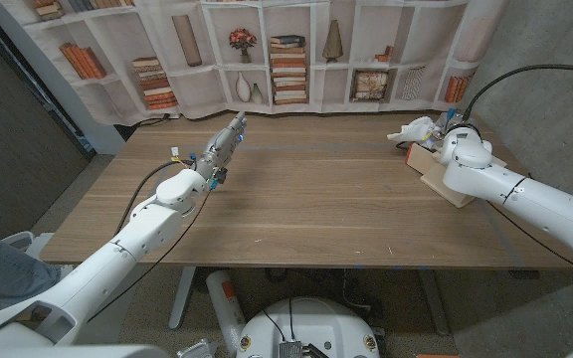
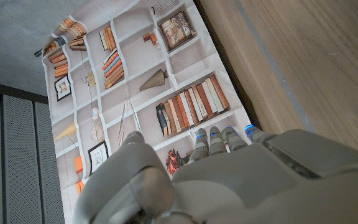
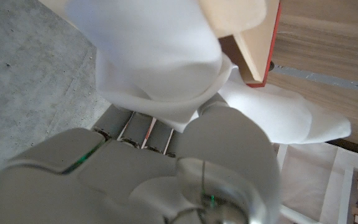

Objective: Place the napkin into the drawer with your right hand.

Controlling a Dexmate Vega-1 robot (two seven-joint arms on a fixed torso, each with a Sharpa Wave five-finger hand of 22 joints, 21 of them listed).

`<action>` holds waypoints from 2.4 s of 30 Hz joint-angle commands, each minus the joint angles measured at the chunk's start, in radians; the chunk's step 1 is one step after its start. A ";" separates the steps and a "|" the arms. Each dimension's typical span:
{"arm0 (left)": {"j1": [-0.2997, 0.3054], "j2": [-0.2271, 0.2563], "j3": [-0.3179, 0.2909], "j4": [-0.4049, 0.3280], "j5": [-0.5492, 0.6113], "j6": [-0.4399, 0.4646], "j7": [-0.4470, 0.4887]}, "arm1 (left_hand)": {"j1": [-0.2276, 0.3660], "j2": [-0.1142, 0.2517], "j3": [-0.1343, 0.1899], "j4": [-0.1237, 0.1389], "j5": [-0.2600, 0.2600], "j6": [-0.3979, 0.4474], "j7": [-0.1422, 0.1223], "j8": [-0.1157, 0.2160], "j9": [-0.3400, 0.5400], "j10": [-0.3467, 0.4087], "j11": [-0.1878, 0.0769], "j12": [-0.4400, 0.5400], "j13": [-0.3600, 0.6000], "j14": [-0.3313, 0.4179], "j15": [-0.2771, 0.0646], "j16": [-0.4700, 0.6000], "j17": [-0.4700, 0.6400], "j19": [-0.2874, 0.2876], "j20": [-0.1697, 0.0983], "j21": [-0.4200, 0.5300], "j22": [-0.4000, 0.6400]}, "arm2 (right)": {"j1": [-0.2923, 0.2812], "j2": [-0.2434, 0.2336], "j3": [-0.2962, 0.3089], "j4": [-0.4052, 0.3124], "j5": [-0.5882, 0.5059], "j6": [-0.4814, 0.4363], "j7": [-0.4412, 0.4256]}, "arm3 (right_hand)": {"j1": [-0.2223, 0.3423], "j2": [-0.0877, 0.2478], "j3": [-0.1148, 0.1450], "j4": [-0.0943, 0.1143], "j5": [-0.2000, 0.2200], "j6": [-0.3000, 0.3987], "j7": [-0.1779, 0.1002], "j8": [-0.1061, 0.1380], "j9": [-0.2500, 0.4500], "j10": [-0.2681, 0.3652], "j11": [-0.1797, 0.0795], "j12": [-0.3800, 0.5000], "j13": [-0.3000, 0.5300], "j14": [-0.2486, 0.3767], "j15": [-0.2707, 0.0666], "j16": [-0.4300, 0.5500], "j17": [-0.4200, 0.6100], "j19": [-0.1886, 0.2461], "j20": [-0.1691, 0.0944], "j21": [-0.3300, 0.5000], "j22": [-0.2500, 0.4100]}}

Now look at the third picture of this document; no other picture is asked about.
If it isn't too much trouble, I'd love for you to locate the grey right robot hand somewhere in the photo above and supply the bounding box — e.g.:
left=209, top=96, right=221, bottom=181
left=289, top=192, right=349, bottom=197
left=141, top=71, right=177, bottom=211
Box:
left=0, top=93, right=281, bottom=224

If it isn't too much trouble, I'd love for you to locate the white cloth napkin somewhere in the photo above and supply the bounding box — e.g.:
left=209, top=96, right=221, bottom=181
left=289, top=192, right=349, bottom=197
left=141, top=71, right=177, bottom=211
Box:
left=65, top=0, right=352, bottom=146

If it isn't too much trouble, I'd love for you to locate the printed bookshelf backdrop cloth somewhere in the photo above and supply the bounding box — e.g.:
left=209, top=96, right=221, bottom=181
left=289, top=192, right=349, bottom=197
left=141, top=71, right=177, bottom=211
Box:
left=272, top=141, right=358, bottom=224

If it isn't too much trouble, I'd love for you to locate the wooden drawer with red front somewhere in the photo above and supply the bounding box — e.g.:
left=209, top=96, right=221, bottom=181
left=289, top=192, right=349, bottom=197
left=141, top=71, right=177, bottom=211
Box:
left=197, top=0, right=282, bottom=88

